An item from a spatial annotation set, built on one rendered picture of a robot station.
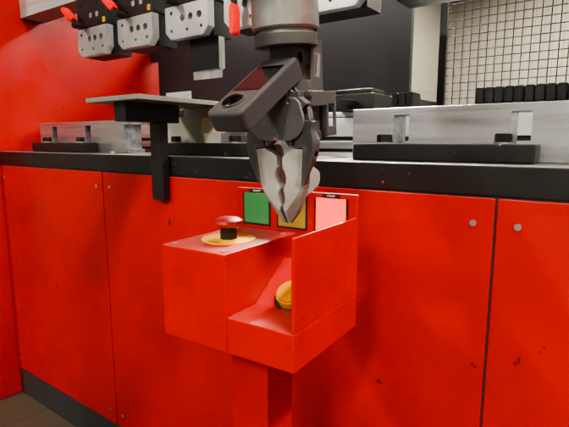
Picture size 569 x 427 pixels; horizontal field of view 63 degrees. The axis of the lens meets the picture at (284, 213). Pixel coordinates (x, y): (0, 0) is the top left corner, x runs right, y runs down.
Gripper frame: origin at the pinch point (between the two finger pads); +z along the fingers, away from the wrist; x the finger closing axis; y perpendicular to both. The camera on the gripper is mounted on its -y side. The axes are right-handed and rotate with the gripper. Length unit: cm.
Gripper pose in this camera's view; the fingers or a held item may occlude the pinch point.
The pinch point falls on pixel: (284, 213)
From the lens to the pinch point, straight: 54.5
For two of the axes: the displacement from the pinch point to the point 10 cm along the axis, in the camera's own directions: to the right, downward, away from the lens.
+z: 0.5, 9.7, 2.3
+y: 5.4, -2.2, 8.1
